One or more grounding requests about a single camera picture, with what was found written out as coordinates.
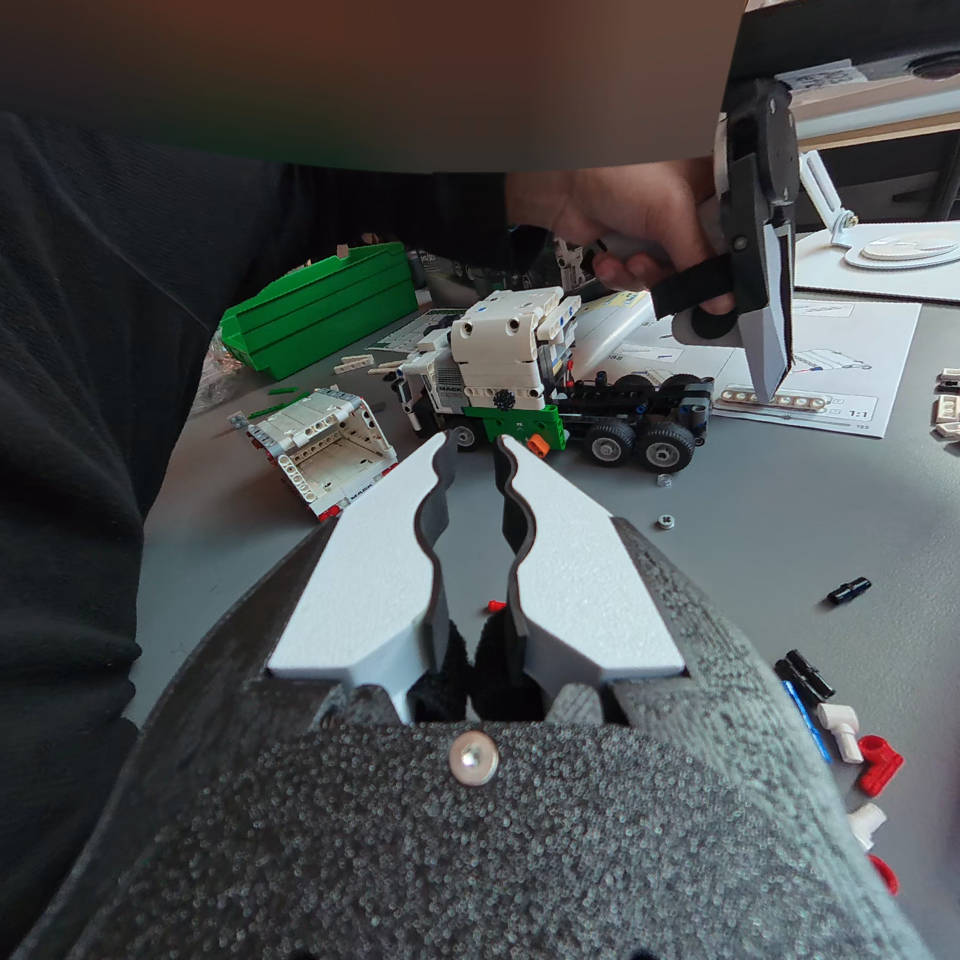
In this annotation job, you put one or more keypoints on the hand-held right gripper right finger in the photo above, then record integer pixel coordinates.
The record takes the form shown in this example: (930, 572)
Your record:
(592, 592)

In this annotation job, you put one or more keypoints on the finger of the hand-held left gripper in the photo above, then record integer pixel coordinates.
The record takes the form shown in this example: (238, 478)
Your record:
(765, 330)

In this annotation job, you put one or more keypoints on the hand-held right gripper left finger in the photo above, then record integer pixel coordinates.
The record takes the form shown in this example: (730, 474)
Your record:
(352, 592)

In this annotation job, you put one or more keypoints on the white lego beam with holes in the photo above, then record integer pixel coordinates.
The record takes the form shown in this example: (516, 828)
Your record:
(810, 403)

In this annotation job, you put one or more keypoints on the red lego elbow connector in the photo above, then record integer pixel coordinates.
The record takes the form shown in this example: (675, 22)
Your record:
(881, 765)

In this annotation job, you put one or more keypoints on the lego instruction booklet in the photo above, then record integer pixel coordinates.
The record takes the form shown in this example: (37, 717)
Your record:
(862, 337)

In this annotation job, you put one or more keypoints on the white lego container body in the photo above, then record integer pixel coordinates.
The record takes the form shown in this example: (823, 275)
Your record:
(322, 450)

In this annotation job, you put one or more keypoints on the pile of small lego pieces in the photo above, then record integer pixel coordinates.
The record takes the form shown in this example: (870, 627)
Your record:
(949, 409)

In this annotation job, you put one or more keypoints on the pair of black lego pins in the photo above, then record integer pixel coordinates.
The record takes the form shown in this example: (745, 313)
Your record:
(806, 673)

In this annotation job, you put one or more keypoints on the blue lego pin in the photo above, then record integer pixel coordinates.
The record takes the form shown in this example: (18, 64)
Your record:
(806, 720)

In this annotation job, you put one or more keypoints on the white and green lego truck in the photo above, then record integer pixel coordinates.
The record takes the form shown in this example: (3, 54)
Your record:
(502, 360)

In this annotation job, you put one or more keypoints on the black lego pin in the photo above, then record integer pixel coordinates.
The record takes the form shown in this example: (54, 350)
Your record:
(849, 590)

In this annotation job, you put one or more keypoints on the green lego bin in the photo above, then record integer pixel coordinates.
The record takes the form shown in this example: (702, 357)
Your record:
(330, 315)

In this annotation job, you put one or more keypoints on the white lego connector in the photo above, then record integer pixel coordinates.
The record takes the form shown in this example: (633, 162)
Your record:
(841, 731)
(866, 825)

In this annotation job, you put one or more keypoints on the red round lego piece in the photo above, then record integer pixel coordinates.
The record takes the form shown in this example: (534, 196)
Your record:
(886, 874)

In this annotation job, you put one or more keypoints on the person's left hand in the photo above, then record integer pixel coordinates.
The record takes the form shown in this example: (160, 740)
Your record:
(630, 217)

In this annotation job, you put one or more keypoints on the white flat board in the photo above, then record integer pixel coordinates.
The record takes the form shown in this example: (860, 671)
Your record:
(862, 281)

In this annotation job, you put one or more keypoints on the white stand with round base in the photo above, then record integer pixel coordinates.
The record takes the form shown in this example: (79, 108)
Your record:
(900, 251)

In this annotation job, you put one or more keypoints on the clear plastic bag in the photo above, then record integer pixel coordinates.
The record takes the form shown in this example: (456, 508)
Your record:
(217, 375)

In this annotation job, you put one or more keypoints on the printed paper sheet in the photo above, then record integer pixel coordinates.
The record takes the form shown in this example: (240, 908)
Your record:
(405, 334)

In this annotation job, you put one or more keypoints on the dark printed cardboard box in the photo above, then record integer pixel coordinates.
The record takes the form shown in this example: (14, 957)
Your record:
(442, 274)

